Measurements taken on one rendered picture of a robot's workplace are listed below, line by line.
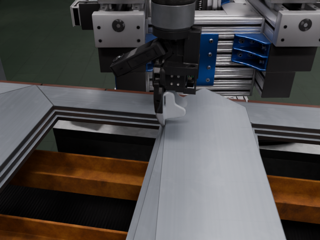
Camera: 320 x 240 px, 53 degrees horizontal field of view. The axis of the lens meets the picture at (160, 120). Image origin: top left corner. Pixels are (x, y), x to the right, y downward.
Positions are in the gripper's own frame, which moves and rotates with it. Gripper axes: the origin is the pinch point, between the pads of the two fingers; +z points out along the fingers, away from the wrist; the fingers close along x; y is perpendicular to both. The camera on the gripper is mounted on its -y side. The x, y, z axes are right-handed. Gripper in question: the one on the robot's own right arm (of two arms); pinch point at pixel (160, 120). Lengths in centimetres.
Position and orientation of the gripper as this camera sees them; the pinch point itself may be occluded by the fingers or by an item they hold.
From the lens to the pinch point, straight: 68.1
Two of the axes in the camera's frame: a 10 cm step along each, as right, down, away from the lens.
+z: -0.1, 8.4, 5.5
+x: 1.7, -5.4, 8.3
